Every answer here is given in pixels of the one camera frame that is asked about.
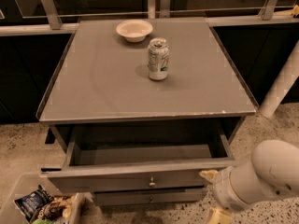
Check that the dark blue snack bag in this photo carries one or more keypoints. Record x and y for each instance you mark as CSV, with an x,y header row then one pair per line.
x,y
32,202

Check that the metal drawer knob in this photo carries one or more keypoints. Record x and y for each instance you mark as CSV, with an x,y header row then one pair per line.
x,y
152,183

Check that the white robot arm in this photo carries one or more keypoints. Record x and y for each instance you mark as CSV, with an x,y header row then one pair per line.
x,y
271,174

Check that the brown snack bag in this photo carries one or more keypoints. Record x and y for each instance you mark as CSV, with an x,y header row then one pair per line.
x,y
61,206

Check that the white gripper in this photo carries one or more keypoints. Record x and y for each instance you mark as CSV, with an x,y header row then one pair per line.
x,y
222,187

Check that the grey drawer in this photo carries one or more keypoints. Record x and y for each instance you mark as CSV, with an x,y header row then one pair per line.
x,y
111,158
178,195

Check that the grey top drawer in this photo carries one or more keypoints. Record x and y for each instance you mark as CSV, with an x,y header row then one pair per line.
x,y
111,158

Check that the right metal railing bracket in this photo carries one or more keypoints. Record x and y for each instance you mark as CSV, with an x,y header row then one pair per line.
x,y
267,11

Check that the left metal railing bracket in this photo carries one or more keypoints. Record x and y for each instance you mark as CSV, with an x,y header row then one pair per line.
x,y
52,14

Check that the white paper bowl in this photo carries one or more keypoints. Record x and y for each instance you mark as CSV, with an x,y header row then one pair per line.
x,y
134,30

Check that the middle metal railing bracket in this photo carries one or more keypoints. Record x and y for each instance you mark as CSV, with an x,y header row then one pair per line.
x,y
159,9

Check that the metal railing bracket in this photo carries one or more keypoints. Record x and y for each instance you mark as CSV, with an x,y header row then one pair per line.
x,y
159,9
267,11
52,14

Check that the white green soda can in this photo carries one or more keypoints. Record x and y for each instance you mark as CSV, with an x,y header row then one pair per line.
x,y
158,58

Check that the grey cabinet with glass top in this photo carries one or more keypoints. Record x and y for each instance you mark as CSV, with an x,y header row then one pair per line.
x,y
104,82

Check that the clear plastic bin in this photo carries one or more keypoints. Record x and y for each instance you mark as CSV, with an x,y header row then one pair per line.
x,y
26,184

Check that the green object in bin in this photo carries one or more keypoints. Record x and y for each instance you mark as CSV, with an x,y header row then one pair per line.
x,y
42,221

